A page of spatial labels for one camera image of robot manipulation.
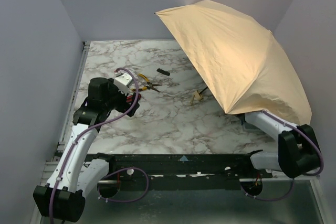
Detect purple cable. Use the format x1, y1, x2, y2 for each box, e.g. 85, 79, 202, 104
241, 110, 325, 201
48, 67, 150, 224

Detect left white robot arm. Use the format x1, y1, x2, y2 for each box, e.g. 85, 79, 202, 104
33, 73, 139, 222

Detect aluminium frame rail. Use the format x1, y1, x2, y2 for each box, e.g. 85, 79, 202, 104
41, 161, 59, 184

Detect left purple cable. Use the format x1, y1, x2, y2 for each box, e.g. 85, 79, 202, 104
48, 67, 150, 224

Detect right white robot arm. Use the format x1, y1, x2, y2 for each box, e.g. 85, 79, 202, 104
242, 110, 324, 178

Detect beige umbrella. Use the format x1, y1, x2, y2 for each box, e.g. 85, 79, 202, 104
156, 0, 312, 125

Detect yellow handled pliers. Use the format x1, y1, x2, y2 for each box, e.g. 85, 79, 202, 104
138, 73, 160, 92

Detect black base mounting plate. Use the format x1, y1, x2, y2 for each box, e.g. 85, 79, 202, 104
85, 153, 272, 192

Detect red black utility knife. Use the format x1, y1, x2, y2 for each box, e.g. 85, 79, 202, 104
127, 94, 141, 104

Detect clear plastic screw box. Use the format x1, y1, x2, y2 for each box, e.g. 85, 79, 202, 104
238, 114, 262, 133

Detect black bit holder strip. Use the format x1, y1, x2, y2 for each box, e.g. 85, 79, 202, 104
156, 68, 171, 76

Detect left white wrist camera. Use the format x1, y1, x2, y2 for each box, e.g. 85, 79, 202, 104
113, 73, 133, 94

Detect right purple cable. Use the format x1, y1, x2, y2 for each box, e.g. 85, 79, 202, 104
241, 110, 325, 201

